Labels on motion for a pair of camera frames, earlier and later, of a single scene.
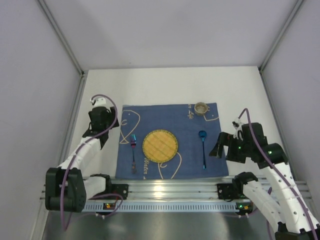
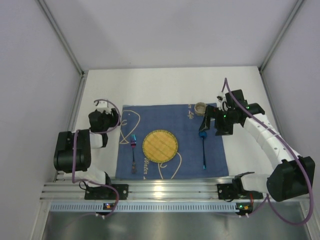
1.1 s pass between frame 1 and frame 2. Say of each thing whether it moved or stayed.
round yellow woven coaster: stayed
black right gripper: moved
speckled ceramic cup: stayed
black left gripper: stayed
